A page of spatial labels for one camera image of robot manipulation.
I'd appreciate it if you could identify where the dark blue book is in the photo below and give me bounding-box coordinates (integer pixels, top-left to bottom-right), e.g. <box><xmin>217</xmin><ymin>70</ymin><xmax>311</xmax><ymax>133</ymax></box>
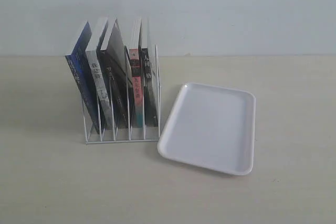
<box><xmin>65</xmin><ymin>21</ymin><xmax>100</xmax><ymax>133</ymax></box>

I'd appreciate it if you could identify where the white wire book rack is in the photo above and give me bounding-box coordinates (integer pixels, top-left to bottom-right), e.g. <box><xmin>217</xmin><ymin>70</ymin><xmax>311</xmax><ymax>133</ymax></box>
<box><xmin>82</xmin><ymin>46</ymin><xmax>162</xmax><ymax>144</ymax></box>

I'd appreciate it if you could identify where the white plastic tray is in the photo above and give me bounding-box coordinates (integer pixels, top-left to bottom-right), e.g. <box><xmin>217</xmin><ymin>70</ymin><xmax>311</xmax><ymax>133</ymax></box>
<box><xmin>157</xmin><ymin>82</ymin><xmax>256</xmax><ymax>176</ymax></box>

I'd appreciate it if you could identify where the grey marbled book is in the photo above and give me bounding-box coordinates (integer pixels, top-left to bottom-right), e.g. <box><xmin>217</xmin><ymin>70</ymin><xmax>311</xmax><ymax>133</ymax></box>
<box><xmin>86</xmin><ymin>17</ymin><xmax>112</xmax><ymax>129</ymax></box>

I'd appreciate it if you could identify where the black and white book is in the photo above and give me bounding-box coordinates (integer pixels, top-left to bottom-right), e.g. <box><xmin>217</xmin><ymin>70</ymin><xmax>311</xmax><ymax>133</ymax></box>
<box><xmin>140</xmin><ymin>18</ymin><xmax>158</xmax><ymax>127</ymax></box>

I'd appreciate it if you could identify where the red and teal book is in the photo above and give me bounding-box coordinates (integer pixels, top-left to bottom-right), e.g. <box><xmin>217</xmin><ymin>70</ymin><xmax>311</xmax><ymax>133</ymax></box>
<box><xmin>128</xmin><ymin>17</ymin><xmax>143</xmax><ymax>127</ymax></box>

